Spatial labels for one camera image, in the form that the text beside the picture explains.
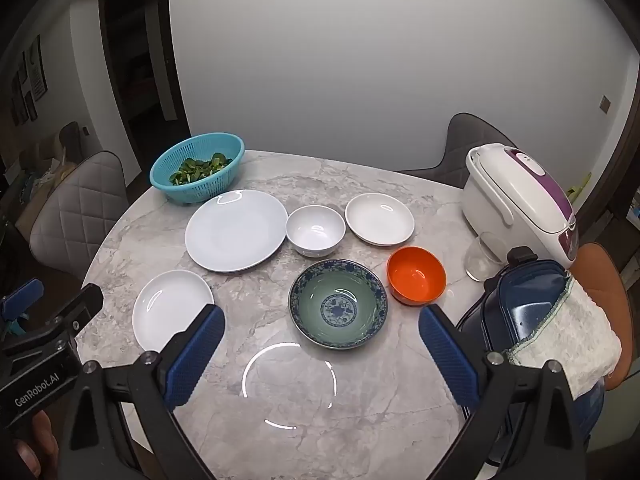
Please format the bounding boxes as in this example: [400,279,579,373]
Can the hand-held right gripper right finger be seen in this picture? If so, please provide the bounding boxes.
[419,304,593,480]

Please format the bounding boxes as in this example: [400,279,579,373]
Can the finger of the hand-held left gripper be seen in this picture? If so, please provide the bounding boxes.
[0,278,45,322]
[27,283,104,348]

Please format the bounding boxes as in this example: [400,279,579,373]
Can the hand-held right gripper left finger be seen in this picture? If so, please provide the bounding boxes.
[61,304,226,480]

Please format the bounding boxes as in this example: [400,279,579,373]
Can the small white plate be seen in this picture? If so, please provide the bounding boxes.
[132,269,216,353]
[345,192,416,247]

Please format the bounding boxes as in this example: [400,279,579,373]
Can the orange bowl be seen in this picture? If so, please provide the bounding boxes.
[386,246,447,307]

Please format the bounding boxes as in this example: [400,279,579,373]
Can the blue green patterned bowl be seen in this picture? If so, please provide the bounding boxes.
[288,259,389,351]

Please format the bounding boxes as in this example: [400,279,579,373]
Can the large white plate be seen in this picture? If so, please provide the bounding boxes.
[184,189,289,274]

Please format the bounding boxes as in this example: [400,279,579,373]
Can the small white bowl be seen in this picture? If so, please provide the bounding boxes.
[285,205,347,258]

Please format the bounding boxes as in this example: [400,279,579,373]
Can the person's left hand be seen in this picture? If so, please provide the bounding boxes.
[0,410,60,480]

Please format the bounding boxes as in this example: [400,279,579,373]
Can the dark blue electric pot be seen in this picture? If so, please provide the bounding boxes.
[457,246,607,466]

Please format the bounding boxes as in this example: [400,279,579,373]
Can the grey quilted chair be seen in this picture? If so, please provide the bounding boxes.
[29,151,128,281]

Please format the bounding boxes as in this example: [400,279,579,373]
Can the clear drinking glass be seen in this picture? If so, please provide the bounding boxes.
[464,232,503,282]

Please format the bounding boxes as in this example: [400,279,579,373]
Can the white towel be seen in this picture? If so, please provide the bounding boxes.
[506,275,622,401]

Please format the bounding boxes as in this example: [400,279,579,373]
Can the teal plastic colander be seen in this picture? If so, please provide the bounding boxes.
[150,133,246,207]

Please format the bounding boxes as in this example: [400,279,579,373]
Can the white purple rice cooker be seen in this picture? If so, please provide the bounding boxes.
[461,143,580,269]

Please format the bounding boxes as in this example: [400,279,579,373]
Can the orange chair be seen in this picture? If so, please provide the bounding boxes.
[575,242,637,393]

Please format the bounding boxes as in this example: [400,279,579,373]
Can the green leafy vegetables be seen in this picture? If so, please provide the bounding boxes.
[169,152,234,186]

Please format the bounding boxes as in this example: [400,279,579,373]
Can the dark grey chair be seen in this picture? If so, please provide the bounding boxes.
[397,113,518,190]

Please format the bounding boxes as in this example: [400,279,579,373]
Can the dark wooden doorway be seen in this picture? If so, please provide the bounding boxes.
[97,0,192,177]

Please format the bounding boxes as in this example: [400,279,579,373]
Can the framed wall pictures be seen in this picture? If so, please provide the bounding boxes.
[10,35,49,127]

